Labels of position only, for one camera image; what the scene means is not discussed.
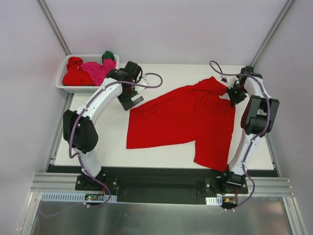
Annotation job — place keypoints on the white plastic basket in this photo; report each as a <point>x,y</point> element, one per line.
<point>62,71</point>

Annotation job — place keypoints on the left white cable duct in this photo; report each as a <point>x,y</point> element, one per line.
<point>77,197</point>

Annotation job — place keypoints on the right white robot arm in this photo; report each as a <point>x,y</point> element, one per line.
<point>257,120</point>

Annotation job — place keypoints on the red t shirt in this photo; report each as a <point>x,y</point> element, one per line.
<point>75,75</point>
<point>191,113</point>

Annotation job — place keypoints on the aluminium frame rail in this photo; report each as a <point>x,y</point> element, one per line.
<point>65,182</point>

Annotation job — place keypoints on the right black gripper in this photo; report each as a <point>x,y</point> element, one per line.
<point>236,97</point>

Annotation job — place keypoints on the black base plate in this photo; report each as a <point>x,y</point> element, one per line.
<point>158,185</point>

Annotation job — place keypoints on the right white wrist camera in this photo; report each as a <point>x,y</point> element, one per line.
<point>224,79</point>

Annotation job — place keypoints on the white cable duct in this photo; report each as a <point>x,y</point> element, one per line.
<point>77,197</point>
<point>214,201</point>

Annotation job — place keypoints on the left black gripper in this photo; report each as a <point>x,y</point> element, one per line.
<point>132,102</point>

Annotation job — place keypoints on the pink t shirt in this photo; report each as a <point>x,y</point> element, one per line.
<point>98,72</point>

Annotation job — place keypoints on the green t shirt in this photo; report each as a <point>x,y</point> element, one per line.
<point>108,55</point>

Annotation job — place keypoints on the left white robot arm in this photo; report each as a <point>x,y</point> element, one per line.
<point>79,125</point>

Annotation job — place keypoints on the right white cable duct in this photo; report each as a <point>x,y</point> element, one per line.
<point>214,201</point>

